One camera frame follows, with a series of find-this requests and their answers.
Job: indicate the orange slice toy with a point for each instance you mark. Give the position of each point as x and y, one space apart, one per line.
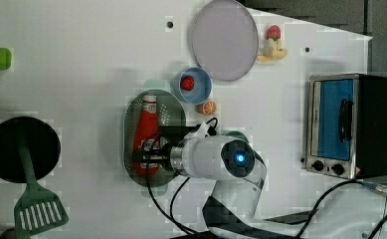
208 108

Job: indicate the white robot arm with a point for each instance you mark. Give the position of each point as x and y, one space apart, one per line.
239 174

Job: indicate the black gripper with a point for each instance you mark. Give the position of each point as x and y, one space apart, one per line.
173 135

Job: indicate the toaster oven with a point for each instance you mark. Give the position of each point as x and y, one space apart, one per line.
347 126

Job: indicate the red plush ketchup bottle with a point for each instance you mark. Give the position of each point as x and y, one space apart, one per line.
147 126

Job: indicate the green slotted spatula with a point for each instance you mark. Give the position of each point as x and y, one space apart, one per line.
38 209

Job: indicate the black round pot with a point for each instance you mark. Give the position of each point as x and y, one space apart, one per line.
43 142

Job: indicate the green oval strainer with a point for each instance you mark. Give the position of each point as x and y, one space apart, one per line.
170 112

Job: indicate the peeled banana toy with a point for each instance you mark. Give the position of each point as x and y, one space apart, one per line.
273 51

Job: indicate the lilac round plate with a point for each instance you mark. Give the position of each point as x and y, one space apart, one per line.
225 40

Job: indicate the small red strawberry toy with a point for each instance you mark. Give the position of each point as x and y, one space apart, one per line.
187 83

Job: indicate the blue bowl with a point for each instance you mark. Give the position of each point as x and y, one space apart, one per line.
202 86

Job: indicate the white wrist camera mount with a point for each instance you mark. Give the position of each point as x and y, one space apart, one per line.
201 130

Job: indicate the teal mug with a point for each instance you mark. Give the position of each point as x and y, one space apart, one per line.
236 134

